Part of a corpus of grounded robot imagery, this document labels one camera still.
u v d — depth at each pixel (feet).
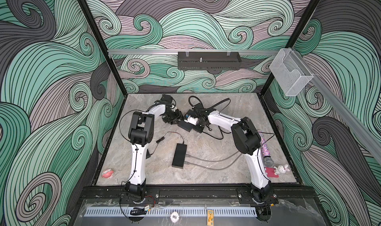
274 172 2.60
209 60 3.12
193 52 3.04
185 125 3.14
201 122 2.97
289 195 2.44
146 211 2.29
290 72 2.56
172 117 3.02
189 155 2.86
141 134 1.96
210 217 2.19
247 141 1.84
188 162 2.78
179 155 2.81
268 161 2.67
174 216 2.07
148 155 2.81
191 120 2.95
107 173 2.50
